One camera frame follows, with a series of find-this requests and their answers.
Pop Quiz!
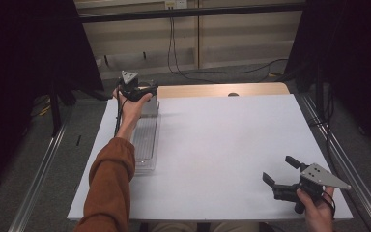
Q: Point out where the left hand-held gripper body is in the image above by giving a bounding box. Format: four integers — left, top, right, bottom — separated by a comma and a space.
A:
117, 70, 150, 102

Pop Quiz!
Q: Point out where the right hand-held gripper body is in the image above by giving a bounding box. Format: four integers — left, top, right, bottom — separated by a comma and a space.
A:
271, 162, 353, 215

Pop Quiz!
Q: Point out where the clear plastic box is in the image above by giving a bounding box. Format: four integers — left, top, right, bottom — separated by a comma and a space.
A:
130, 95, 162, 177

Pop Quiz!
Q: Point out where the person's left hand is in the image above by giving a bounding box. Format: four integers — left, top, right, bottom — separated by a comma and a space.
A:
111, 87, 155, 140

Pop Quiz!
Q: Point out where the person's right hand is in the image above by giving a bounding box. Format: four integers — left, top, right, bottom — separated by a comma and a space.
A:
295, 186, 336, 232

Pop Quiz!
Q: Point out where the white table board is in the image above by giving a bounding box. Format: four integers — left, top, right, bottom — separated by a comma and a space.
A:
67, 93, 355, 223

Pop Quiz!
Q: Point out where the black stand leg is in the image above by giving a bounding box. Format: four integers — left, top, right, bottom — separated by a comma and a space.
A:
48, 72, 64, 137

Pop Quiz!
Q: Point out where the black horizontal bar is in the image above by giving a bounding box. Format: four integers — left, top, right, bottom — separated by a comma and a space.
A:
77, 3, 306, 24

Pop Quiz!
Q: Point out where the black curtain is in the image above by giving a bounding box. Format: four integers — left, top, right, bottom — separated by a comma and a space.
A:
284, 0, 371, 162
0, 0, 105, 201

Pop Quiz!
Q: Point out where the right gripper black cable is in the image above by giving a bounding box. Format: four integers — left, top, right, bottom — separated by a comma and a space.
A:
321, 191, 336, 218

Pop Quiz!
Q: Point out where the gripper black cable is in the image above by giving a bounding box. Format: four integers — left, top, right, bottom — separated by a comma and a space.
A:
113, 91, 127, 139
321, 191, 336, 218

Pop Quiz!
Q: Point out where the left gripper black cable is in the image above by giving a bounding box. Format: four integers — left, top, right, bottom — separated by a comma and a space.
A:
113, 91, 127, 139

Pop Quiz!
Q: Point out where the black hanging cable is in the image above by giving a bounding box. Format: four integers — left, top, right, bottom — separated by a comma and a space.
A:
166, 15, 214, 84

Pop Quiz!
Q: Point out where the metal floor rail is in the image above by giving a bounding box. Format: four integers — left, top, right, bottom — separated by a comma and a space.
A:
7, 124, 68, 232
298, 92, 371, 232

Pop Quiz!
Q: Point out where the black cable by rail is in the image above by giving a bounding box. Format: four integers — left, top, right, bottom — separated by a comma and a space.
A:
307, 62, 337, 162

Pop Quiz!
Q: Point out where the white wall outlet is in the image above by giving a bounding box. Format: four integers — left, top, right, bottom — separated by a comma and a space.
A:
164, 0, 188, 10

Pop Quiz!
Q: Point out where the yellow cable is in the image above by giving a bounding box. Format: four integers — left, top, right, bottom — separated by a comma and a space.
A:
33, 98, 52, 118

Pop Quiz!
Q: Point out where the black floor cable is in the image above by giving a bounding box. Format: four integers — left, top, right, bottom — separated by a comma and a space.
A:
186, 57, 290, 84

